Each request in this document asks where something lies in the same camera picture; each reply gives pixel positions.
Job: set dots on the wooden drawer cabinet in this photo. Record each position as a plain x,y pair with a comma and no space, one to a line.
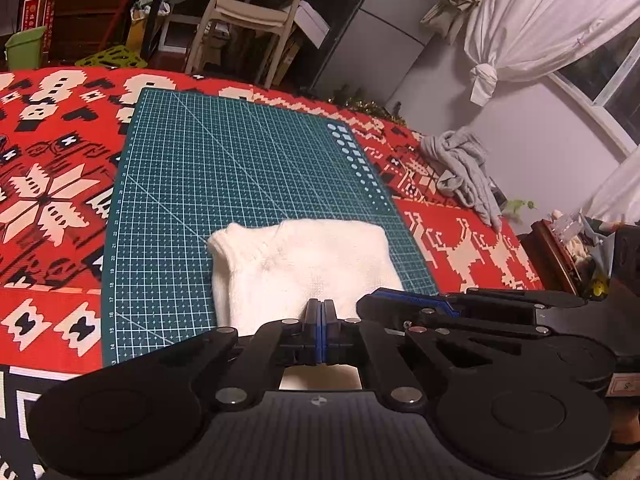
85,20

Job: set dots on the lime green toy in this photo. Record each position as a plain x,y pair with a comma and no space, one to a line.
517,206

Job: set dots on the lime green plastic dolly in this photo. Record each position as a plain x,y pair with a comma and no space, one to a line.
115,57

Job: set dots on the red patterned blanket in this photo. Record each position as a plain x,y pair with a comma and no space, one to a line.
50,185

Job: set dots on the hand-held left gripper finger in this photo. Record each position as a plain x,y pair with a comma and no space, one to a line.
315,330
326,330

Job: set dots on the green waste bin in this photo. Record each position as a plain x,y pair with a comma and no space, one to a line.
25,50

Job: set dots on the green tinsel wreath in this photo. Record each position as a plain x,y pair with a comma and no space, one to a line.
370,107

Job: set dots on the black desk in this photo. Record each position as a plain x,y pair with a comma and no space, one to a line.
155,20

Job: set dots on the yellow cardboard box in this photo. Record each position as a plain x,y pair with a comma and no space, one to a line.
136,30

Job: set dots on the dark wooden nightstand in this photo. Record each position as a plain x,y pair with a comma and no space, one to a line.
550,255

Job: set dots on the hanging beige garment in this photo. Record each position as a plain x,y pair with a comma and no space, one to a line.
455,5

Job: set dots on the wrapped flower bouquet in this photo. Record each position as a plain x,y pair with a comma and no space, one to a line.
595,255

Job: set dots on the glass window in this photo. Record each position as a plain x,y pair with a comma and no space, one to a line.
610,75

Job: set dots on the red mop stick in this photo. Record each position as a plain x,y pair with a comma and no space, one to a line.
131,2

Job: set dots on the white curtain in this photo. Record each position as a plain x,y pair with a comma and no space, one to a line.
540,10
617,190

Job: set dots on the grey refrigerator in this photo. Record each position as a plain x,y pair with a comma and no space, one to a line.
375,25

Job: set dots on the white flat box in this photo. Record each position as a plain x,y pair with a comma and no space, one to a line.
312,20

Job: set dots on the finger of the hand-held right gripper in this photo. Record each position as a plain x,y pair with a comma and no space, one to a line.
415,299
400,312

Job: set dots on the beige plastic chair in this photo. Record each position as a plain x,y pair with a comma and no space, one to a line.
250,10

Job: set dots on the red printed carton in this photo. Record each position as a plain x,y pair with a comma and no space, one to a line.
35,15

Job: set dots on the crumpled grey sweater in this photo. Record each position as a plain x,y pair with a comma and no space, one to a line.
465,165

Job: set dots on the green cutting mat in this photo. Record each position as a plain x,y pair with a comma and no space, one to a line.
225,160

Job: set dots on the white knit vest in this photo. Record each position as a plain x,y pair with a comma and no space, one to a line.
300,260

